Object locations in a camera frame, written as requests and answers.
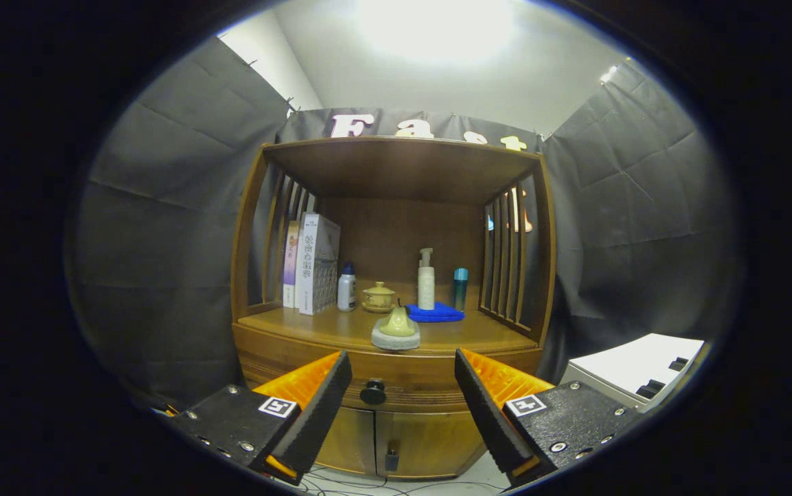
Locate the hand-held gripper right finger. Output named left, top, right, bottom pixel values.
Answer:
left=454, top=348, right=644, bottom=487

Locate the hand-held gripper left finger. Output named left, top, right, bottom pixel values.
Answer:
left=168, top=350, right=353, bottom=486

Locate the wooden drawer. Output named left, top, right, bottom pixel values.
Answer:
left=234, top=324, right=545, bottom=414

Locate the green scrub brush grey sponge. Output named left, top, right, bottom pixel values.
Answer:
left=371, top=306, right=421, bottom=351

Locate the wooden cabinet door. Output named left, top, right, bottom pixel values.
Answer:
left=316, top=406, right=377, bottom=476
left=374, top=410, right=487, bottom=481

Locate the wooden countertop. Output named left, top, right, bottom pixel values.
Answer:
left=237, top=279, right=540, bottom=355

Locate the wooden cabinet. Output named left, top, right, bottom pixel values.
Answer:
left=230, top=136, right=558, bottom=481

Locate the blue folded cloth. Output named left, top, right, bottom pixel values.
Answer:
left=405, top=302, right=466, bottom=323

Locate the white bottle blue cap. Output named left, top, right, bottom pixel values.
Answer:
left=337, top=261, right=358, bottom=312

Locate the yellow lidded teacup with saucer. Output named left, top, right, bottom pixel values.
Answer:
left=361, top=281, right=397, bottom=314

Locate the white pump bottle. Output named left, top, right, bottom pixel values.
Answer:
left=417, top=248, right=436, bottom=311

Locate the white patterned book box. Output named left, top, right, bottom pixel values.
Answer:
left=294, top=212, right=341, bottom=316

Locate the purple book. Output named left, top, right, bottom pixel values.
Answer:
left=282, top=220, right=302, bottom=309

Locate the black backdrop cloth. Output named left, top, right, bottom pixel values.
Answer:
left=65, top=34, right=741, bottom=414

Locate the thin floor cable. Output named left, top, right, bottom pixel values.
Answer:
left=296, top=465, right=507, bottom=495

